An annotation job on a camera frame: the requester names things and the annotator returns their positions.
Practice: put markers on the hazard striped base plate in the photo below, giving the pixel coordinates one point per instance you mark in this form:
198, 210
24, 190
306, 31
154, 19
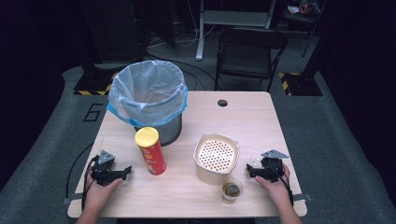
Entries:
93, 85
302, 85

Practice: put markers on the white desk frame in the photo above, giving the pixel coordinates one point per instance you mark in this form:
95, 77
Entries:
232, 18

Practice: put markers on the black cabinet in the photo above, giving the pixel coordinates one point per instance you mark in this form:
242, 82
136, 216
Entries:
115, 31

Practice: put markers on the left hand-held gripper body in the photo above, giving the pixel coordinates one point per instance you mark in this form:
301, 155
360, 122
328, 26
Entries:
104, 174

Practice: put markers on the metal mesh trash bin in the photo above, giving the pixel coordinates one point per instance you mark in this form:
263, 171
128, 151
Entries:
172, 132

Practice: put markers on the cream perforated strainer basket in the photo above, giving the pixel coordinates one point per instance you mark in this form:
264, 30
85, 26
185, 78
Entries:
216, 155

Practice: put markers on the person's left hand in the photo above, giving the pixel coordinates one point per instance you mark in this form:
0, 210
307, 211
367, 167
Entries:
98, 194

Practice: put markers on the clear plastic cup with tea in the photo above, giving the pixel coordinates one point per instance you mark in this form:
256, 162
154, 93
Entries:
232, 190

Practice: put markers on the red chips can yellow lid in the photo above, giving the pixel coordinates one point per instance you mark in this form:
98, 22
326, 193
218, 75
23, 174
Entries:
152, 152

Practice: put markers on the black folding chair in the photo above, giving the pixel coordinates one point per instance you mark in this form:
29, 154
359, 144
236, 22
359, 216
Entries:
249, 57

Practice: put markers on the cart with clutter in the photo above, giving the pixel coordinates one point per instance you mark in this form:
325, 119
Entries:
303, 9

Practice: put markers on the crumpled clear plastic piece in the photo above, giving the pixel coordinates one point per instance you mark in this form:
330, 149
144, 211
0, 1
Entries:
255, 160

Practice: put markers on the person's right hand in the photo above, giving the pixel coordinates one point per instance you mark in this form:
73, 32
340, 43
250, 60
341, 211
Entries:
280, 191

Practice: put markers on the translucent blue trash bag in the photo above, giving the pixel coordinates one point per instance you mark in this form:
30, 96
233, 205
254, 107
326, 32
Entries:
146, 90

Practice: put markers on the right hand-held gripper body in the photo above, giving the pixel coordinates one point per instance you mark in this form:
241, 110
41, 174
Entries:
271, 169

